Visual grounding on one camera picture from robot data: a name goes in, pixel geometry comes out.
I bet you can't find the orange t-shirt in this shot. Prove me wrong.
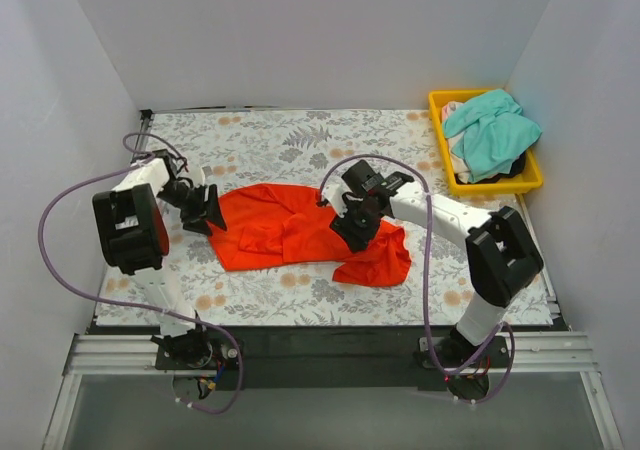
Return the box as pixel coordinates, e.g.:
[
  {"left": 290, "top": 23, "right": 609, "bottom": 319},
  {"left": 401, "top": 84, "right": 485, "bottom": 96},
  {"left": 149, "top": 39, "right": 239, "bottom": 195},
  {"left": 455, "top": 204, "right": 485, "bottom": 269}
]
[{"left": 208, "top": 183, "right": 412, "bottom": 287}]

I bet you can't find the floral patterned table mat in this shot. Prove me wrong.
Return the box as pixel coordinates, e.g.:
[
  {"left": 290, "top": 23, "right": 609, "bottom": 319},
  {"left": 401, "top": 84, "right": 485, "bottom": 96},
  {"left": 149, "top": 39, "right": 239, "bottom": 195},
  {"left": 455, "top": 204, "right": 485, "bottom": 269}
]
[{"left": 94, "top": 108, "right": 561, "bottom": 327}]

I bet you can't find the black garment in bin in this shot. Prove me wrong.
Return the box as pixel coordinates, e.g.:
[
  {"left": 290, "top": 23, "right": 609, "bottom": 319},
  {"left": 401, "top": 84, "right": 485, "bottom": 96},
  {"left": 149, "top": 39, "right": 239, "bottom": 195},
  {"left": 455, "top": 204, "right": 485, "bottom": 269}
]
[{"left": 486, "top": 152, "right": 526, "bottom": 183}]

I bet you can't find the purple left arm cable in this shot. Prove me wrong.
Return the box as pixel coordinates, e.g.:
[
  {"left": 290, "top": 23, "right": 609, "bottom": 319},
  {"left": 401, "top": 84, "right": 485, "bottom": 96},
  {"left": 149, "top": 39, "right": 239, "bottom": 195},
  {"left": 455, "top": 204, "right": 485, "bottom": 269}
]
[{"left": 37, "top": 132, "right": 245, "bottom": 415}]

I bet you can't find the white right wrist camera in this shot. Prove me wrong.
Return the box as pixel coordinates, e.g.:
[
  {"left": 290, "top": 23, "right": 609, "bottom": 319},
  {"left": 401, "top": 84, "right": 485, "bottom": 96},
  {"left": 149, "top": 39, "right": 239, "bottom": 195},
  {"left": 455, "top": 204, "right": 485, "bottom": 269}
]
[{"left": 320, "top": 183, "right": 349, "bottom": 217}]

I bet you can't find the teal t-shirt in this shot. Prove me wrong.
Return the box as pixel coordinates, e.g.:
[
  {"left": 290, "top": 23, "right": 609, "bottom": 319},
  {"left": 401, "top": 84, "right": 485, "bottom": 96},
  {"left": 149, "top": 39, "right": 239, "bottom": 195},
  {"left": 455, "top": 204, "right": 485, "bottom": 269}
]
[{"left": 445, "top": 89, "right": 542, "bottom": 184}]

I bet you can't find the aluminium table edge rail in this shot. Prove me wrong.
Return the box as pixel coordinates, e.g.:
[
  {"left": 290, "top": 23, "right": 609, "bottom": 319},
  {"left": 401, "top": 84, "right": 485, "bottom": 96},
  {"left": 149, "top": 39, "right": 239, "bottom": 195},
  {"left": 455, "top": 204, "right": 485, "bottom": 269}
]
[{"left": 44, "top": 327, "right": 623, "bottom": 449}]

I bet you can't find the white cream garment in bin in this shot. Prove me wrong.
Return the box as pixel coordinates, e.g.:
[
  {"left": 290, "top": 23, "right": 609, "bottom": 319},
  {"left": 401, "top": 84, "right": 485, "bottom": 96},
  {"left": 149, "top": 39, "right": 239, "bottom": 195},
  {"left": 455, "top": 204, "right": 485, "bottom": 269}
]
[{"left": 440, "top": 101, "right": 472, "bottom": 184}]

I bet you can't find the yellow plastic bin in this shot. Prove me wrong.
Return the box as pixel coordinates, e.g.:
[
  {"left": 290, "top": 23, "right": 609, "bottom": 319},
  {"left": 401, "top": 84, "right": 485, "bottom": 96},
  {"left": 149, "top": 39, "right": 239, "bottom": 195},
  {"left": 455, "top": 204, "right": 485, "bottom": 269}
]
[{"left": 427, "top": 88, "right": 544, "bottom": 196}]

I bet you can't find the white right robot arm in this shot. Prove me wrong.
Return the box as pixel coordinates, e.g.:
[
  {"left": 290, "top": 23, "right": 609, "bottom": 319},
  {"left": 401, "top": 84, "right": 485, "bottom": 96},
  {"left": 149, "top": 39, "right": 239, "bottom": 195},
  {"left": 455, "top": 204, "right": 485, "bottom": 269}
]
[{"left": 320, "top": 157, "right": 544, "bottom": 368}]

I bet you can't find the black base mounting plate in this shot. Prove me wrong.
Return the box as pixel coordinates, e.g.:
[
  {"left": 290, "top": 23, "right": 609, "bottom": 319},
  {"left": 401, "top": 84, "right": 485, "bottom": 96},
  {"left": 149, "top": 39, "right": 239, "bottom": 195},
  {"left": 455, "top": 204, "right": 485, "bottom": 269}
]
[{"left": 151, "top": 326, "right": 508, "bottom": 390}]

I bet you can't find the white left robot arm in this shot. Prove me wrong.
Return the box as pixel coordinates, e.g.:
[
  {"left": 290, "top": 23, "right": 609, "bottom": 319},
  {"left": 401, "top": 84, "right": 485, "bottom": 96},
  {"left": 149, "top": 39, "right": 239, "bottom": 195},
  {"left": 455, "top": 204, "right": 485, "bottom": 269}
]
[{"left": 92, "top": 150, "right": 227, "bottom": 337}]

